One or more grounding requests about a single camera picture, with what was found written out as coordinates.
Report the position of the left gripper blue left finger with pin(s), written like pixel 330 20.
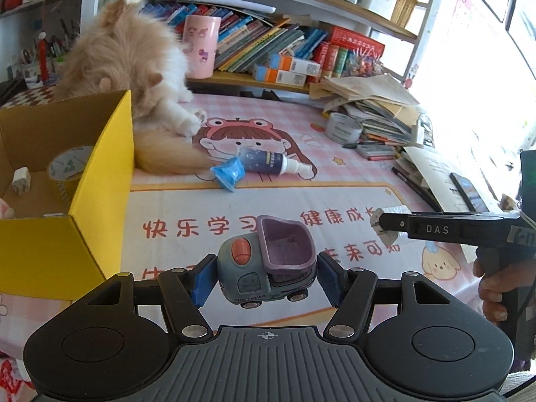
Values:
pixel 183 293

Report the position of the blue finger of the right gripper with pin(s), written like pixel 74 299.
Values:
pixel 475 229

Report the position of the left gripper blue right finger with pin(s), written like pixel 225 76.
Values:
pixel 351 292

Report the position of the grey purple toy truck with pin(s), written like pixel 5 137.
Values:
pixel 277 261

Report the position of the white staples box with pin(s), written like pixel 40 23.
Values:
pixel 390 223

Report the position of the dark blue spray bottle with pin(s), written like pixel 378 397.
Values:
pixel 268 162

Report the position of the yellow tape roll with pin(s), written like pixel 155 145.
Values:
pixel 63 175

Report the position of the white power adapter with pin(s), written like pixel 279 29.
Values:
pixel 21 182

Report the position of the pink plush pig toy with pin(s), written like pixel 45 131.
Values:
pixel 6 212

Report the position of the person right hand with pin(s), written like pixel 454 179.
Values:
pixel 493 287

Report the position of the black smartphone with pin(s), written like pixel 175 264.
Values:
pixel 469 194

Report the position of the white paper sheet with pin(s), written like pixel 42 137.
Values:
pixel 444 179

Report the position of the blue plastic wrapper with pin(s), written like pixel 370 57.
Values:
pixel 229 173

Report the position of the stack of papers and books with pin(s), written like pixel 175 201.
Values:
pixel 388 113

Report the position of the yellow cardboard box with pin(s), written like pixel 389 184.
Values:
pixel 64 255

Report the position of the red box on books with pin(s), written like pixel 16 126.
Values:
pixel 355 41

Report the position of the orange white medicine box lower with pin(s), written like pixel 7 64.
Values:
pixel 269 75

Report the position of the orange white medicine box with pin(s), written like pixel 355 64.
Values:
pixel 294 65
pixel 269 75

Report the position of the orange white medicine box upper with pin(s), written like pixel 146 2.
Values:
pixel 294 65

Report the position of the wooden chess board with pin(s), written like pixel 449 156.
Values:
pixel 38 96

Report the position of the orange fluffy cat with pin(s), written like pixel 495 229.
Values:
pixel 124 49

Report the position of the pink cartoon cup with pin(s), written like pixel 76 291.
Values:
pixel 200 37

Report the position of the white wooden bookshelf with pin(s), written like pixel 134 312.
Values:
pixel 18 33

